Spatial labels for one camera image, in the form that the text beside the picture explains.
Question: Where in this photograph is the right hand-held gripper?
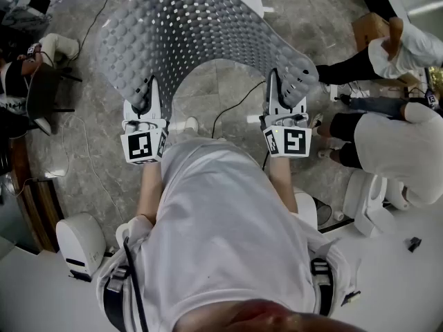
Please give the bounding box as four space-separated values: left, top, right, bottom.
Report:
259 68 311 159

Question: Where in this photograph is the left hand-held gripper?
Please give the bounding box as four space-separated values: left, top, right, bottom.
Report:
120 76 171 167

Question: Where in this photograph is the grey bubbled bath mat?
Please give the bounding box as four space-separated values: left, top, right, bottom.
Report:
95 0 320 118

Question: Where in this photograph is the person's left forearm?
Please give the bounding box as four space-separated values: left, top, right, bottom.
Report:
136 160 166 225

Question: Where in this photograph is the person's right forearm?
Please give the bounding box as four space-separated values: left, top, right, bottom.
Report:
268 156 299 214

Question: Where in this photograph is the black chair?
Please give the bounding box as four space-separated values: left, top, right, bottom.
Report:
26 63 84 126

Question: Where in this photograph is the brown cardboard box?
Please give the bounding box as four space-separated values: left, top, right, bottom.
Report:
350 11 392 52

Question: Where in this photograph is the white cylindrical bin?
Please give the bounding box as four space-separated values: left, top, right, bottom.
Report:
293 187 318 228

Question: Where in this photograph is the black mesh basket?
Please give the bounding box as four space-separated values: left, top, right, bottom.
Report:
315 198 333 227

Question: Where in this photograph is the person's white shirt torso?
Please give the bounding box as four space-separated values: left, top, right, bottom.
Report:
96 138 363 332

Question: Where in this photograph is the dark wooden cabinet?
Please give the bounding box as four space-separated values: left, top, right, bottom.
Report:
8 138 65 254

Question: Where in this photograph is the white rounded appliance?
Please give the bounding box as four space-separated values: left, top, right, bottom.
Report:
55 212 108 284

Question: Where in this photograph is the white floor cable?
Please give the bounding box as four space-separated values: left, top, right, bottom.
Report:
43 114 125 223

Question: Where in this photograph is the thin black floor cable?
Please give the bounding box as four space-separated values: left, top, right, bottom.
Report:
71 0 117 64

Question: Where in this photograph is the black harness strap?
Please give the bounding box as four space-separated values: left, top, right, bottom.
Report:
310 257 334 317
102 264 132 332

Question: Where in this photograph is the black body cable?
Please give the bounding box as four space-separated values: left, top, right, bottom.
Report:
122 236 150 332

